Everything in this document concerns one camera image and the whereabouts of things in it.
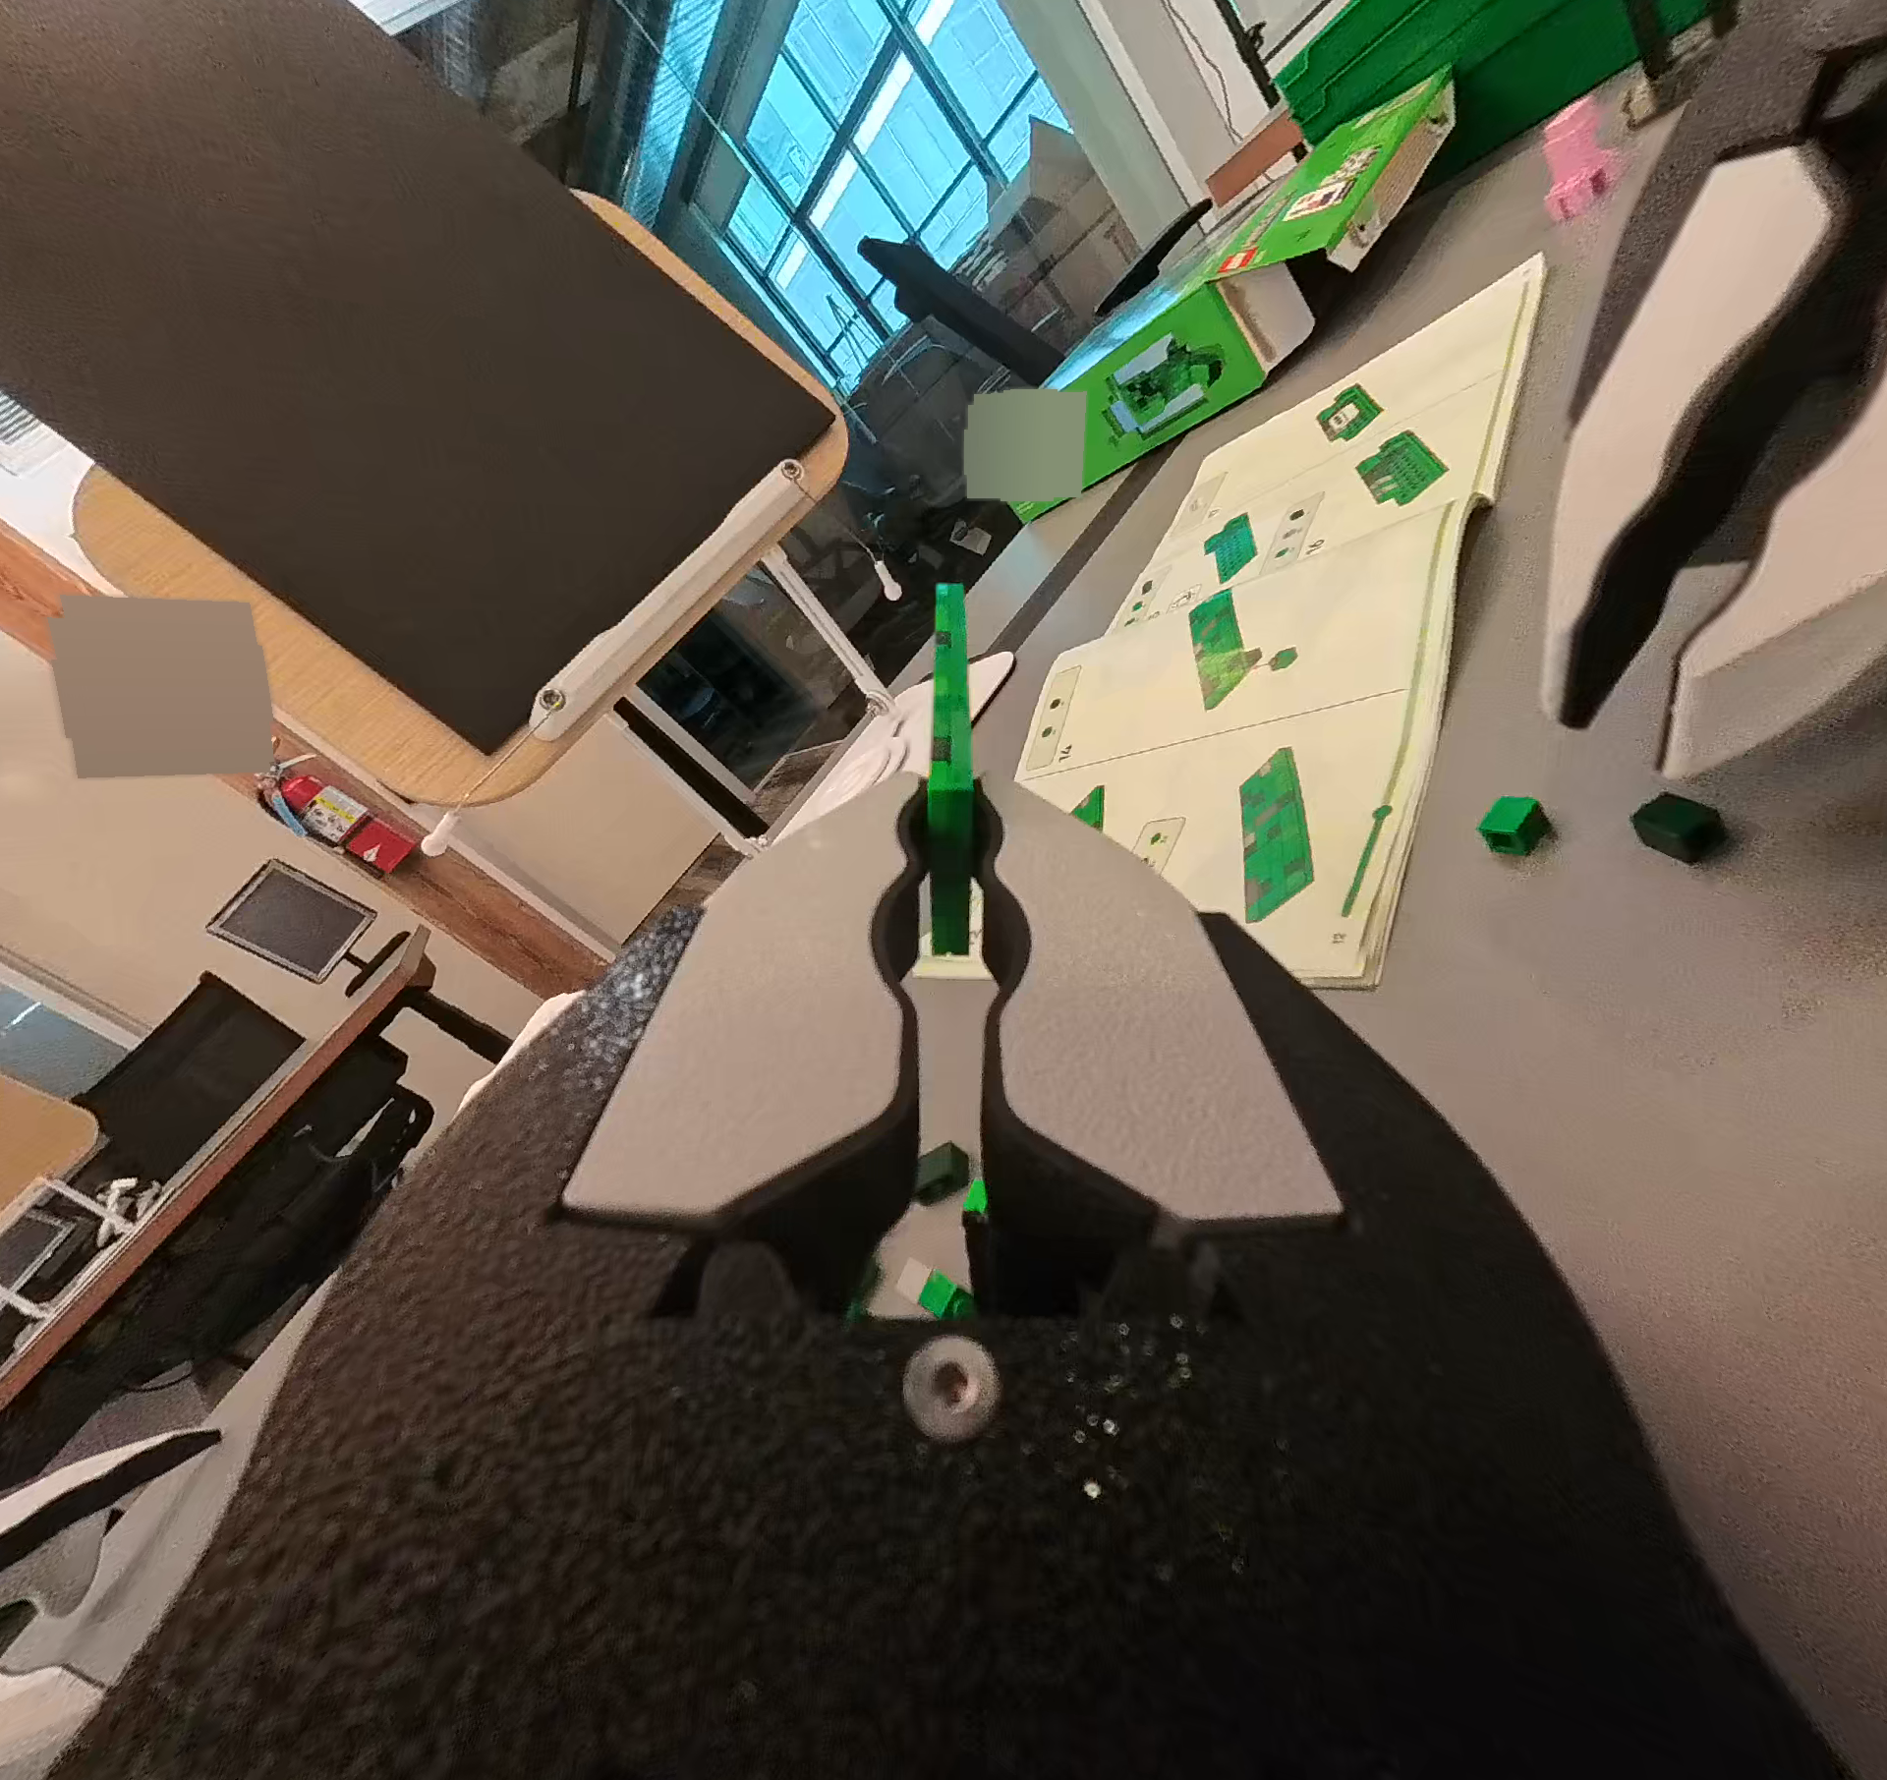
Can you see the green plastic bin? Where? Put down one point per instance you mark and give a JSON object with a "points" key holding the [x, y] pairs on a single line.
{"points": [[1475, 11]]}

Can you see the red fire extinguisher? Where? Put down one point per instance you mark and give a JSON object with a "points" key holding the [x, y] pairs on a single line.
{"points": [[307, 804]]}

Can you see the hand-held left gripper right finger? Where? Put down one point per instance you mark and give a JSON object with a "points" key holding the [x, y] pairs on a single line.
{"points": [[1164, 1074]]}

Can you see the pink brick pig figure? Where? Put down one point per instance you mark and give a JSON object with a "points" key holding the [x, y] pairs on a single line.
{"points": [[1577, 166]]}

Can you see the green toy set box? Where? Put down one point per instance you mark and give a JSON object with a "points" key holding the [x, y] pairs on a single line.
{"points": [[1180, 380]]}

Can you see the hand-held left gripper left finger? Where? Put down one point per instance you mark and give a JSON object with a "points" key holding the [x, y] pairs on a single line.
{"points": [[738, 1074]]}

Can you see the small bright green brick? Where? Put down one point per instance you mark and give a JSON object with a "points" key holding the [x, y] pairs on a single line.
{"points": [[1514, 826]]}

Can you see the black board on white stand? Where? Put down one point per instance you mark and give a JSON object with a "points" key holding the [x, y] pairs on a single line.
{"points": [[368, 335]]}

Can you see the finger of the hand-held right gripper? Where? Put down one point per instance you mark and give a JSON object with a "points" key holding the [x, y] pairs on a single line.
{"points": [[1711, 335], [1813, 602]]}

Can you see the small dark green brick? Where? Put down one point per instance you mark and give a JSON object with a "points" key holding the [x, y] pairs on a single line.
{"points": [[1677, 828]]}

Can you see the green brick plate assembly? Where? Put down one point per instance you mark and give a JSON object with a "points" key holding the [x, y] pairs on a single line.
{"points": [[952, 779]]}

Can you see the open building instruction booklet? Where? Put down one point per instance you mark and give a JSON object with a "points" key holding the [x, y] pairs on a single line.
{"points": [[1327, 661]]}

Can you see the black office chair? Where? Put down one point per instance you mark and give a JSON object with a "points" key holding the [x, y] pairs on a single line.
{"points": [[944, 292], [295, 1162]]}

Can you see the black brick tower model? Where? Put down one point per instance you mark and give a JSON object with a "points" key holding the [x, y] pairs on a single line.
{"points": [[1648, 40]]}

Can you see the grey desk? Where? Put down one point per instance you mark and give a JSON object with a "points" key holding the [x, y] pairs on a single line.
{"points": [[1622, 1146]]}

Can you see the pile of loose small bricks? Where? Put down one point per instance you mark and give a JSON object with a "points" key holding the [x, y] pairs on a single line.
{"points": [[944, 1174]]}

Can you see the small dark wall panel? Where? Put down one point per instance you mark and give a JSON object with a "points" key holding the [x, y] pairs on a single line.
{"points": [[287, 920]]}

